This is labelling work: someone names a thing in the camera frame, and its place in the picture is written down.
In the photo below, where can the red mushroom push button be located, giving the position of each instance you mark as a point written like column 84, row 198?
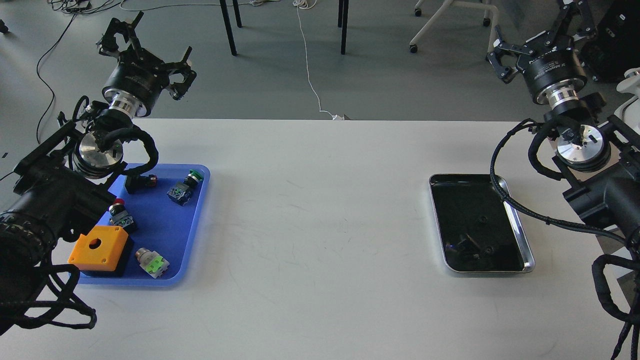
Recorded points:
column 120, row 217

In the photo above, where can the blue plastic tray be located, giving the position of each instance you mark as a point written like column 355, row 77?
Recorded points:
column 163, row 226

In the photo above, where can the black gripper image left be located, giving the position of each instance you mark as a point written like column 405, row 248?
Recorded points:
column 134, row 80

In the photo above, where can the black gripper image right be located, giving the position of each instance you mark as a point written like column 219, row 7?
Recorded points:
column 552, row 70

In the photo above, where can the white rolling chair base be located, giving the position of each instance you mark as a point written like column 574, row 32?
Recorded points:
column 446, row 18

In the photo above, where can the orange and black button box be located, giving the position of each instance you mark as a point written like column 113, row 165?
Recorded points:
column 103, row 252

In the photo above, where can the silver button green block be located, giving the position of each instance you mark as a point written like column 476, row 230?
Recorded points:
column 151, row 262

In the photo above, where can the black equipment case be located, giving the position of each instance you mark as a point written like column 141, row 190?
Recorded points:
column 616, row 49

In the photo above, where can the green push button switch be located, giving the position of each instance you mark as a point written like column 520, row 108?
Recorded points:
column 181, row 192

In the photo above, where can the silver metal tray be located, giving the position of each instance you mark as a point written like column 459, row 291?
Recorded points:
column 478, row 231

